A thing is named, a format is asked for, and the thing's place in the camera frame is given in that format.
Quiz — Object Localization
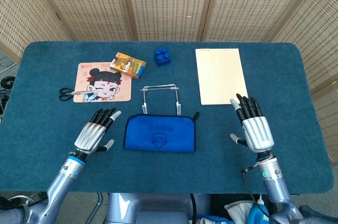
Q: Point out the black floor cables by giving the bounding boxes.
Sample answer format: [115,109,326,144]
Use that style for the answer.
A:
[0,54,16,114]

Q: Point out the woven folding screen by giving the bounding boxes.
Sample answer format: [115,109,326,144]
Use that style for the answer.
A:
[0,0,338,95]

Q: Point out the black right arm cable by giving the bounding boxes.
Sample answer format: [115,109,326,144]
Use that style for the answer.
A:
[241,164,275,224]

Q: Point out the pale yellow notepad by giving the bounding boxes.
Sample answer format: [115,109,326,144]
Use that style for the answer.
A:
[195,48,250,106]

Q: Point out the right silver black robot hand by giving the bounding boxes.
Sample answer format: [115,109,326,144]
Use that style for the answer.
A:
[229,93,275,154]

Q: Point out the black handled scissors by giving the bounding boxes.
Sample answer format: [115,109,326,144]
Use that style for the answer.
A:
[59,88,98,101]

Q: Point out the blue plastic bottle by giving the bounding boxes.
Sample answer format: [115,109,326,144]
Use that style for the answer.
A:
[248,199,270,224]

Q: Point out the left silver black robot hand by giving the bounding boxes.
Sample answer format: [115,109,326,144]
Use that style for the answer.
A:
[74,107,122,156]

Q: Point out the blue-grey robot torso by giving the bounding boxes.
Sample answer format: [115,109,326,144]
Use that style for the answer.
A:
[105,192,212,224]

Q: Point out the thin blue cable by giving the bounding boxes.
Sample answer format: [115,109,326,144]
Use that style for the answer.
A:
[89,192,104,219]

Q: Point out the colourful cardboard box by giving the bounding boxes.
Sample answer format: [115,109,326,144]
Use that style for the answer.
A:
[109,52,147,80]

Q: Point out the metal wire rack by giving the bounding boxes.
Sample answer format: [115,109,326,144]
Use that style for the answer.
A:
[140,83,183,116]

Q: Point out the grey and blue cloth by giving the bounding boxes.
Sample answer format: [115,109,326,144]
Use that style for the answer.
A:
[123,111,200,153]

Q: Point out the teal table cover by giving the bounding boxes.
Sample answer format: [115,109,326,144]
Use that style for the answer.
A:
[0,41,334,194]

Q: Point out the blue building block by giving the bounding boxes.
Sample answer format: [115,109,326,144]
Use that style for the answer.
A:
[153,47,172,67]

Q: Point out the black hanging cable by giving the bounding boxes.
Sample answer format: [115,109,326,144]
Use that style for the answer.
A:
[190,193,198,224]

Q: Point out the cartoon girl mouse pad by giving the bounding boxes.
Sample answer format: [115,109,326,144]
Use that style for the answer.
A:
[72,62,132,104]

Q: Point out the white crumpled cloth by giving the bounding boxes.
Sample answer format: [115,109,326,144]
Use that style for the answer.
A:
[224,200,256,219]

